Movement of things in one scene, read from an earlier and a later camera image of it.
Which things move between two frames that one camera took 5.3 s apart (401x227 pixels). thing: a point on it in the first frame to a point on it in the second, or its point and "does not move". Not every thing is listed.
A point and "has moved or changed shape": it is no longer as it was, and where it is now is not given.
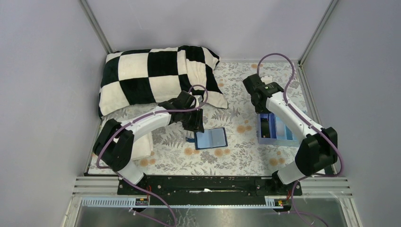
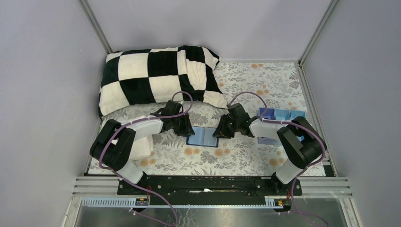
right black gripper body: [264, 124] to [228, 126]
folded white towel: [143, 148] does not move
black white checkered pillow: [135, 78] does not move
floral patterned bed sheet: [228, 145] does not move
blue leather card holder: [210, 138] has moved or changed shape
